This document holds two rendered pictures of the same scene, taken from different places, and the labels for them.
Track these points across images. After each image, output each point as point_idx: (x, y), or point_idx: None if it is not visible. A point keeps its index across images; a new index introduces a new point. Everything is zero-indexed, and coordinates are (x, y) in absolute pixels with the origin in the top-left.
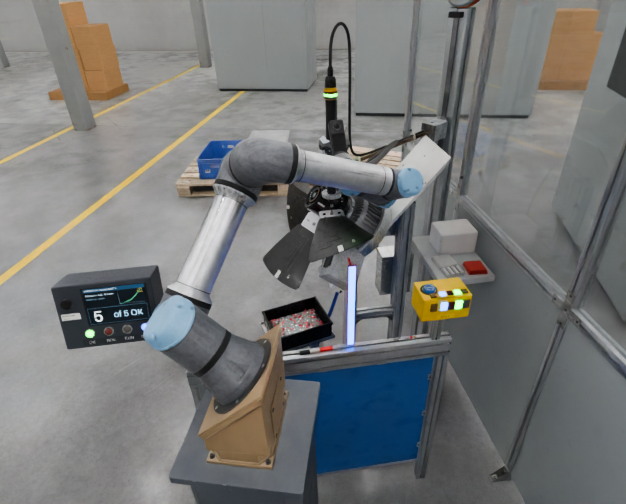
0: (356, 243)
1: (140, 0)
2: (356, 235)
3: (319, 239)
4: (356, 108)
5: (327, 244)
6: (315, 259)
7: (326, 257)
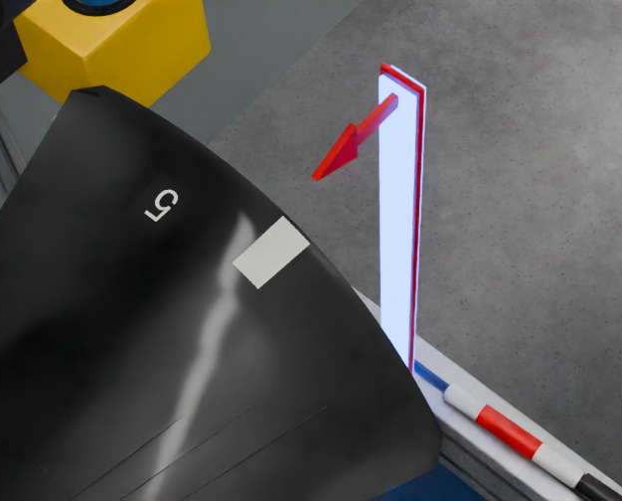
0: (192, 162)
1: None
2: (92, 225)
3: (227, 493)
4: None
5: (262, 382)
6: (414, 401)
7: (375, 319)
